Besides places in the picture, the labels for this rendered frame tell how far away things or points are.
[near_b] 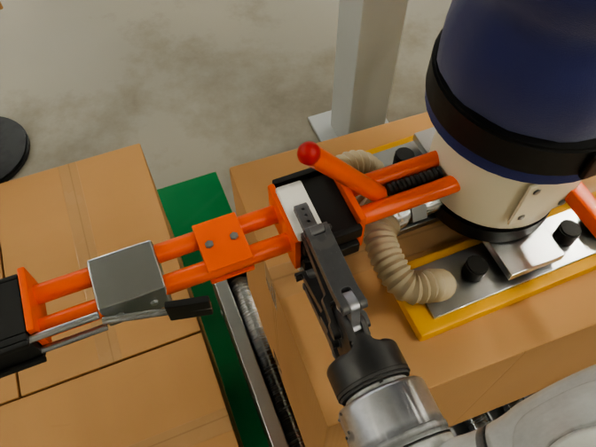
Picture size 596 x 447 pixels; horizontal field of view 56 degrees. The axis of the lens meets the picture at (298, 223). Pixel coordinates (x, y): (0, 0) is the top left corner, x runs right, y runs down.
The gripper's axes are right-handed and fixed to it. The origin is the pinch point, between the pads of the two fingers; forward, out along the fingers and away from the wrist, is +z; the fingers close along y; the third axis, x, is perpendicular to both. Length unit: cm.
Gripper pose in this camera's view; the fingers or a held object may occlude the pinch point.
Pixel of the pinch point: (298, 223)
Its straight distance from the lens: 62.9
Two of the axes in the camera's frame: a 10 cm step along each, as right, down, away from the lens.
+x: 9.3, -3.1, 2.0
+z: -3.7, -7.9, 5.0
